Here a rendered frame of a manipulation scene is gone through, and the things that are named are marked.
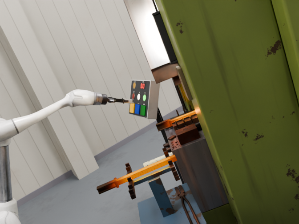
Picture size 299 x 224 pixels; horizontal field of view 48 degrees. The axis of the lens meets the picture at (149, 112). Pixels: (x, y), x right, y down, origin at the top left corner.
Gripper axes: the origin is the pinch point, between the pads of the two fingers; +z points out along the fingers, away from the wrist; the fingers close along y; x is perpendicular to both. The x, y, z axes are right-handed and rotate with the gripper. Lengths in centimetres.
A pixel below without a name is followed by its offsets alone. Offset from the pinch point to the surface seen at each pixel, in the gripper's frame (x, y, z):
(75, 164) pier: -94, -197, 20
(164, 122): -9.9, 45.7, 6.0
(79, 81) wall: 14, -226, 26
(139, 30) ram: 40, 59, -23
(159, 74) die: 18, 55, -6
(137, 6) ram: 52, 61, -25
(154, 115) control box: -8.6, 7.2, 19.2
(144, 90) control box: 8.8, -0.7, 13.3
